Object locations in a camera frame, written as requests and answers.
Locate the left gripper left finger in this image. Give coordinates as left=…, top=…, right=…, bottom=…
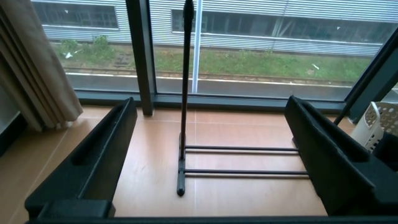
left=24, top=96, right=138, bottom=218

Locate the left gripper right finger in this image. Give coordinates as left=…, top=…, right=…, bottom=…
left=284, top=95, right=398, bottom=217

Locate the white laundry basket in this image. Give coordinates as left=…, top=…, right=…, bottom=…
left=349, top=101, right=398, bottom=153

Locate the black clothes rack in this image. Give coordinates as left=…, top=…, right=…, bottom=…
left=176, top=0, right=358, bottom=197

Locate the window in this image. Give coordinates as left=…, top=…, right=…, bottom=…
left=30, top=0, right=398, bottom=116

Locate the beige curtain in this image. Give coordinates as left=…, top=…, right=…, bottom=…
left=0, top=0, right=84, bottom=132

